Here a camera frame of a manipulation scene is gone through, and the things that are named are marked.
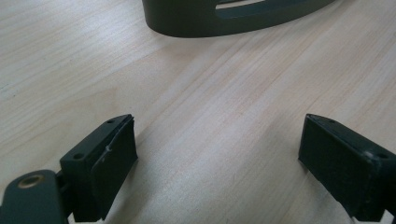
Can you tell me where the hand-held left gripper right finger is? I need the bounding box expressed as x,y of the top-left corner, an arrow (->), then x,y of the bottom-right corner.
298,113 -> 396,223

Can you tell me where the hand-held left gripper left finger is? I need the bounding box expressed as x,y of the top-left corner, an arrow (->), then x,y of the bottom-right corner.
59,113 -> 139,223

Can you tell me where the dark green curved plastic object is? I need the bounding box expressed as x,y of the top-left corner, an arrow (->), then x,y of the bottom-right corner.
141,0 -> 337,39

